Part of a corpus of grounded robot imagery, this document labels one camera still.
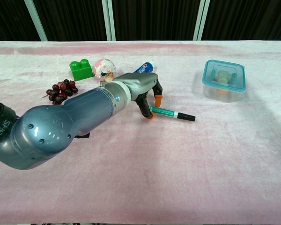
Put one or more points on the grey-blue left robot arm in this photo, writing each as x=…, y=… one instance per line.
x=61, y=126

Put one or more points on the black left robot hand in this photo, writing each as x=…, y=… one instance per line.
x=140, y=82

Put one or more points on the dark red grape bunch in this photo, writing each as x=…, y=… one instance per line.
x=58, y=90

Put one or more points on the blue white toothpaste tube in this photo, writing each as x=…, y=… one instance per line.
x=144, y=68

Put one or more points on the orange item in container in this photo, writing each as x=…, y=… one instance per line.
x=222, y=92

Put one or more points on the clear plastic food container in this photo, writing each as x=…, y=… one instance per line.
x=221, y=97

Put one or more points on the green marker pen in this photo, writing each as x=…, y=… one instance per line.
x=165, y=112

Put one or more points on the dark pleated curtain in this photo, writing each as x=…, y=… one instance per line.
x=154, y=18

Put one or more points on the pale yellow item in container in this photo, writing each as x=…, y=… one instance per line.
x=222, y=75

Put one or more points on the pink white toy peach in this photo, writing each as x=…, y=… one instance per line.
x=105, y=66

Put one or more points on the blue rimmed container lid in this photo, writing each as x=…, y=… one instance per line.
x=241, y=82

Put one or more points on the pink plush table cloth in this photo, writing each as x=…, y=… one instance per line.
x=140, y=175

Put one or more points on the black marker cap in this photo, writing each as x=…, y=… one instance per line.
x=186, y=116

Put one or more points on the white frame post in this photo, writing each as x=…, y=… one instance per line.
x=36, y=21
x=108, y=18
x=201, y=18

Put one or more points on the green toy building block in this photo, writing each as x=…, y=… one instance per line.
x=80, y=70

